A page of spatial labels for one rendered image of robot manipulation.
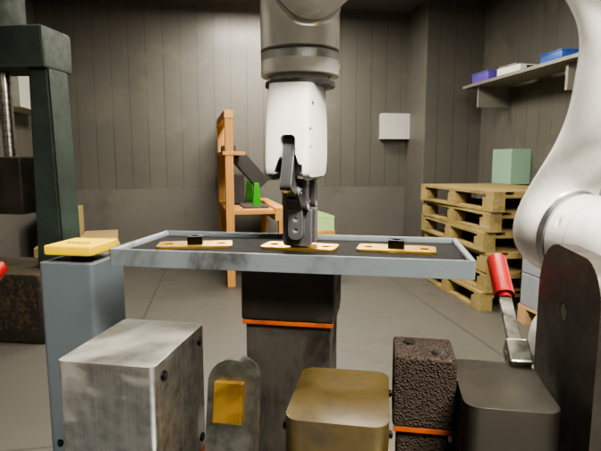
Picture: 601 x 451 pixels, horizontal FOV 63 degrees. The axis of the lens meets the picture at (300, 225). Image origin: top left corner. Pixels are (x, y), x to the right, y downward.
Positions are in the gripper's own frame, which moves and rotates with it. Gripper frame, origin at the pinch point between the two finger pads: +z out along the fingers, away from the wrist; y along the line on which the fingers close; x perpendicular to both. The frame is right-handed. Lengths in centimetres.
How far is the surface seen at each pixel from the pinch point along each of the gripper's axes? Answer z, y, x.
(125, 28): -160, -482, -336
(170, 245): 2.2, 3.9, -14.0
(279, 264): 2.9, 7.4, -0.2
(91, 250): 2.9, 5.1, -23.4
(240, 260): 2.7, 7.7, -4.2
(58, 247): 2.7, 5.6, -27.4
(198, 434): 17.3, 14.9, -5.7
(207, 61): -126, -521, -250
